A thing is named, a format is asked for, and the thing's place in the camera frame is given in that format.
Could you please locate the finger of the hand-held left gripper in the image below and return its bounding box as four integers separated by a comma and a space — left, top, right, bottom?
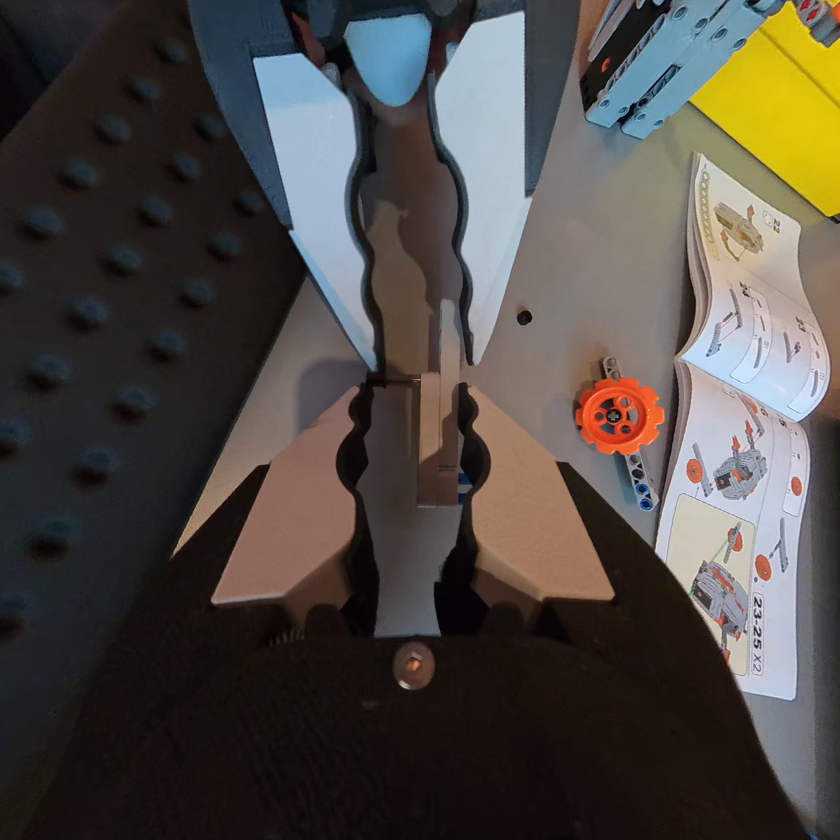
427, 10, 536, 368
252, 56, 388, 374

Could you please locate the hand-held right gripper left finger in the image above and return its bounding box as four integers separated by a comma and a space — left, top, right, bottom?
210, 384, 382, 636

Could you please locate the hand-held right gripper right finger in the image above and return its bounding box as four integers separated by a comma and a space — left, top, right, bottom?
436, 382, 618, 636

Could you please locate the grey beam with blue pins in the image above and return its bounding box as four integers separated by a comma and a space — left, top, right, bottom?
415, 298, 475, 509

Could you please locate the grey desk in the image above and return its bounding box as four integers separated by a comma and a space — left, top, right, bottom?
172, 0, 840, 840

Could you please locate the grey perforated beam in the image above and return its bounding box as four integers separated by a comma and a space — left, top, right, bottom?
602, 356, 660, 513

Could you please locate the orange toy gear wheel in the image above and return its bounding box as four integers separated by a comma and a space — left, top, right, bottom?
575, 377, 665, 455

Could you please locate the grey toy robot model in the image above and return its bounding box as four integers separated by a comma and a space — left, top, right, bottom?
579, 0, 840, 140

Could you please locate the dark studded mat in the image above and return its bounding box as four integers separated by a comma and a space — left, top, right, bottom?
0, 0, 308, 840

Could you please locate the open instruction booklet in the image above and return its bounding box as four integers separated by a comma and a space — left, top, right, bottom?
655, 152, 831, 702

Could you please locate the yellow plastic tray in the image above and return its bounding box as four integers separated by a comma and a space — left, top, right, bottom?
689, 0, 840, 217

